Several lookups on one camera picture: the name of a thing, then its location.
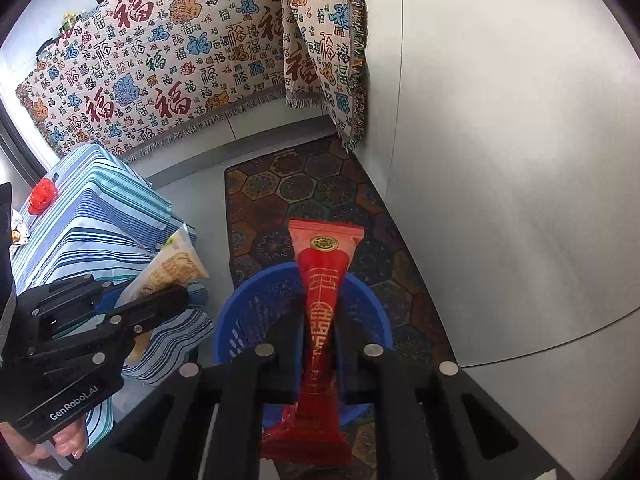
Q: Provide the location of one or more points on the small green objects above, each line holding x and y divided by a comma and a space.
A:
71, 18

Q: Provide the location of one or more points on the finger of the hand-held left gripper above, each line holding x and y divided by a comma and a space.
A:
155, 305

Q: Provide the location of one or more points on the yellow snack packet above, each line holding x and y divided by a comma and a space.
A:
175, 265

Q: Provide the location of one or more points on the red crumpled wrapper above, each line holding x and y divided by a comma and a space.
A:
42, 196

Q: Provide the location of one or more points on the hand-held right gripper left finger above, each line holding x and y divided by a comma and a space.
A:
285, 360

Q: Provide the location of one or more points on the narrow printed fringed blanket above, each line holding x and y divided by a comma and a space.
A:
320, 35

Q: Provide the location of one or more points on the person's left hand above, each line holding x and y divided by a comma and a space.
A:
65, 442

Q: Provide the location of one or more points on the blue striped tablecloth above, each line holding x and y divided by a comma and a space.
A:
100, 210

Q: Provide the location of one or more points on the blue mesh plastic basket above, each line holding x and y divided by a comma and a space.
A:
250, 305

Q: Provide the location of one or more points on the large printed fringed blanket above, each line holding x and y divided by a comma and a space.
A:
150, 60

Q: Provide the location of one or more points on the hexagon patterned rug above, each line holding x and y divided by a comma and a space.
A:
300, 185

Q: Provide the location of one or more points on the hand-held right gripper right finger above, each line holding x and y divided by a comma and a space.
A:
350, 365

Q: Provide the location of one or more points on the long red packet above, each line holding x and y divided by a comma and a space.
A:
320, 300

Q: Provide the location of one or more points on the small printed packet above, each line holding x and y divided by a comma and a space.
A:
19, 232

